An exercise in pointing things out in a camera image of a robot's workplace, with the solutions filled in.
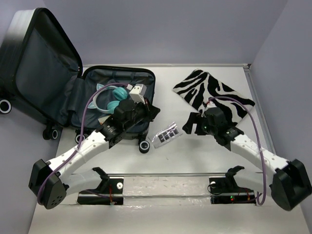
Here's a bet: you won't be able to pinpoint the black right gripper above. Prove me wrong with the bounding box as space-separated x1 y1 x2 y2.
181 112 217 136

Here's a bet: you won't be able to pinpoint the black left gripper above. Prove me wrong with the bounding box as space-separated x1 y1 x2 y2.
124 97 160 131

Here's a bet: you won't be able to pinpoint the zebra print fuzzy pouch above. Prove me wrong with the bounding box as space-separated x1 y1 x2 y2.
173 69 255 125

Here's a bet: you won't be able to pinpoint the teal cat-ear headphones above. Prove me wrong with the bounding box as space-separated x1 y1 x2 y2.
88 83 128 114

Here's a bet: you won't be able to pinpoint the white card with orange dots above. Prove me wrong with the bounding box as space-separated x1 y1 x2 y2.
98 115 110 125

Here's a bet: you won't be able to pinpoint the black space-print kids suitcase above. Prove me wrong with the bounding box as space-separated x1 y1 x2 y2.
0 8 156 142

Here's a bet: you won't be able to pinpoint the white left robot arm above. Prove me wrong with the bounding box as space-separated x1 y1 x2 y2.
28 99 160 210

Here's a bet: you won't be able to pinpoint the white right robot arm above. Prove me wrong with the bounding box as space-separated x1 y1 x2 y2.
182 107 312 211

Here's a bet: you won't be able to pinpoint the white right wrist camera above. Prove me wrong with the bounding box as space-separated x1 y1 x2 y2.
202 101 214 109

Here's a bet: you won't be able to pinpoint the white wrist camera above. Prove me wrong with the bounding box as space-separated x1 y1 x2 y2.
202 101 214 109
129 84 147 103

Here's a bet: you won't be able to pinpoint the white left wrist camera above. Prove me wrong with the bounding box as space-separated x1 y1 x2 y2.
129 84 147 103

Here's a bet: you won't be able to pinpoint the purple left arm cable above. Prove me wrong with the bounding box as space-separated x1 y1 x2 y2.
36 83 134 205

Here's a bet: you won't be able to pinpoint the aluminium table edge rail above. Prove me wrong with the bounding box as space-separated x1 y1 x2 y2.
243 64 276 153

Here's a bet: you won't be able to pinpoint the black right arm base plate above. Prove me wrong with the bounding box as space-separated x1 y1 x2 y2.
207 166 256 205

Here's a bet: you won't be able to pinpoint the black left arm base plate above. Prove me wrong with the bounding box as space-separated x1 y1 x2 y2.
77 167 124 205

